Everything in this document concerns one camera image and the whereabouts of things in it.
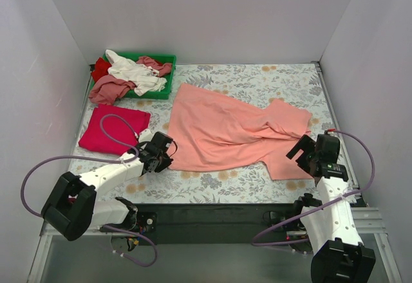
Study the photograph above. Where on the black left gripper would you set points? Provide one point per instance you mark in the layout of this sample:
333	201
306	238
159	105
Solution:
159	159

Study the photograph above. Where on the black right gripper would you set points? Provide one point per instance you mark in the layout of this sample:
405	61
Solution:
302	154

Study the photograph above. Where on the salmon pink t-shirt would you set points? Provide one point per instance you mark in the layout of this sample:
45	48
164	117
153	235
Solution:
215	132

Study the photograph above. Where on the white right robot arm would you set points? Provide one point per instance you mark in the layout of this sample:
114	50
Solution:
339	252

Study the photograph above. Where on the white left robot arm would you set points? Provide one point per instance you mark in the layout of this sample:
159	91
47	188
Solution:
74	204

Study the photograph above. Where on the green plastic bin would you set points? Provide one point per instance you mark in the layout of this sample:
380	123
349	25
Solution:
134	55

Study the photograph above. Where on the folded magenta t-shirt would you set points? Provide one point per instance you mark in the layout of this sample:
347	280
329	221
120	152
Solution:
95	140

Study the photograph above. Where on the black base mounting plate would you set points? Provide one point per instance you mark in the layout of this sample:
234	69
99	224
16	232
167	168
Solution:
206	223

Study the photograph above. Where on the white crumpled t-shirt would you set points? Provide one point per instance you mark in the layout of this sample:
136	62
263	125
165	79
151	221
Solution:
145	78

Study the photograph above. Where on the dusty pink crumpled t-shirt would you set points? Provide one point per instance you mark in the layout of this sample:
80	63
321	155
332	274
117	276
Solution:
108	89

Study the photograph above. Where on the mauve crumpled t-shirt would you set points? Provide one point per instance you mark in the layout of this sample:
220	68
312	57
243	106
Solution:
163	69

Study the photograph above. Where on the red crumpled t-shirt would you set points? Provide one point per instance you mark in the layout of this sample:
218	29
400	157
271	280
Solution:
100	69

